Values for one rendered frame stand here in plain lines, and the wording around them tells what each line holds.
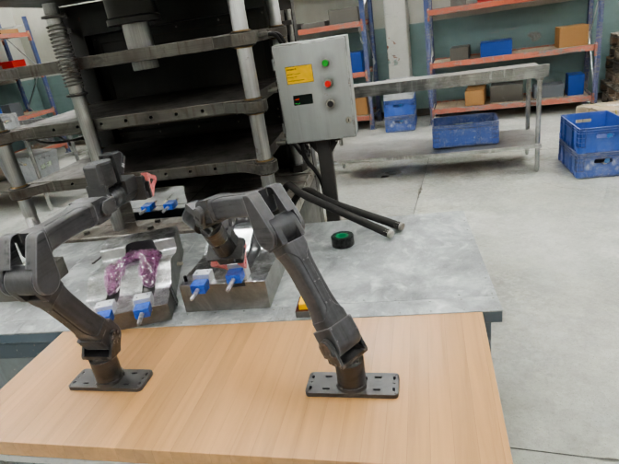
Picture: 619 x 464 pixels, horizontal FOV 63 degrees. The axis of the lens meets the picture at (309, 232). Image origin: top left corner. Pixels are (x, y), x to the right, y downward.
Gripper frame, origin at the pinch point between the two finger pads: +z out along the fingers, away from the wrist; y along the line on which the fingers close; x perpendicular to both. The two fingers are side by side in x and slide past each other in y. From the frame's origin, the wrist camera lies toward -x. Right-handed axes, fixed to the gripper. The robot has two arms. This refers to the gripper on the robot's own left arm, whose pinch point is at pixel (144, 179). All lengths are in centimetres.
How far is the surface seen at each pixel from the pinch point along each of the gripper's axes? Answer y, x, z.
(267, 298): -31.9, 36.5, -5.1
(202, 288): -14.9, 30.3, -9.5
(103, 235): 67, 39, 61
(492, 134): -136, 76, 360
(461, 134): -109, 73, 362
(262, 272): -30.0, 30.5, -0.6
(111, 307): 11.1, 32.4, -15.4
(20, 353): 53, 51, -12
